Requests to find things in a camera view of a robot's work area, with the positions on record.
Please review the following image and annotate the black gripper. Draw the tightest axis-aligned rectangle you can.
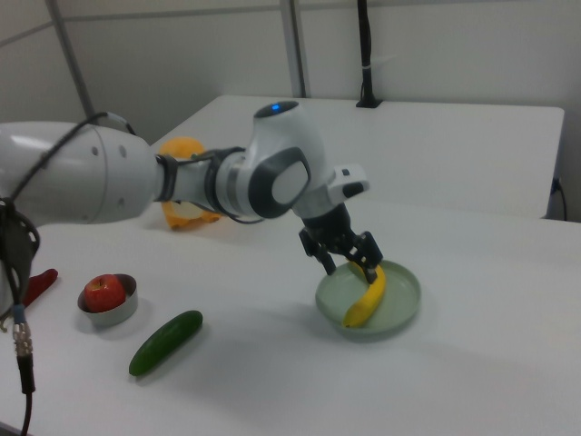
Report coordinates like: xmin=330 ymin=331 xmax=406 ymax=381
xmin=297 ymin=203 xmax=383 ymax=281

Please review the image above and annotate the yellow banana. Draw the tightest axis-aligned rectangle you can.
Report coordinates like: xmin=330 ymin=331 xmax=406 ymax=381
xmin=341 ymin=260 xmax=388 ymax=330

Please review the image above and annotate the light green plastic plate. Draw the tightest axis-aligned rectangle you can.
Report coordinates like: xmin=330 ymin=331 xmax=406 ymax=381
xmin=315 ymin=259 xmax=422 ymax=343

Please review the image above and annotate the white table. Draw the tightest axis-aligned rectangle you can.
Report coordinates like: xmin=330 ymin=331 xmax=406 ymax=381
xmin=149 ymin=94 xmax=566 ymax=221

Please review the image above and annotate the green cucumber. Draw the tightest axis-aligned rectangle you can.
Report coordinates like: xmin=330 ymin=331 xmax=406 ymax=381
xmin=128 ymin=310 xmax=204 ymax=377

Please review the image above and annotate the orange plush toy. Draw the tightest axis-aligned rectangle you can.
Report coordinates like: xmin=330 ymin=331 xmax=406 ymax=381
xmin=158 ymin=135 xmax=223 ymax=233

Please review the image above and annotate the black pole with base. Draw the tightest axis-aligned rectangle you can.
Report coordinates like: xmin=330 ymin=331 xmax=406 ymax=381
xmin=355 ymin=0 xmax=383 ymax=109

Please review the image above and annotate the small metal bowl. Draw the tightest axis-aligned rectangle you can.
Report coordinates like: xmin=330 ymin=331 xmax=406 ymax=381
xmin=76 ymin=272 xmax=140 ymax=327

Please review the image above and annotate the red apple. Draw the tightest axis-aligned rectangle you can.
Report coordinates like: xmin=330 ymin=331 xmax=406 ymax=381
xmin=84 ymin=272 xmax=128 ymax=313

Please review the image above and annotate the red chili pepper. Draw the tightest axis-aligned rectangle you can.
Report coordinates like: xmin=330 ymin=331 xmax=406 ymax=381
xmin=0 ymin=268 xmax=60 ymax=335

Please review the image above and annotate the wide grey partition post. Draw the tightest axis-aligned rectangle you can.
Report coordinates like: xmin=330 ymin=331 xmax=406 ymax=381
xmin=278 ymin=0 xmax=310 ymax=98

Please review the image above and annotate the black wall cable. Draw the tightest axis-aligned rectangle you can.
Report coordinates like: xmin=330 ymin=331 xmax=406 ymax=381
xmin=550 ymin=177 xmax=569 ymax=222

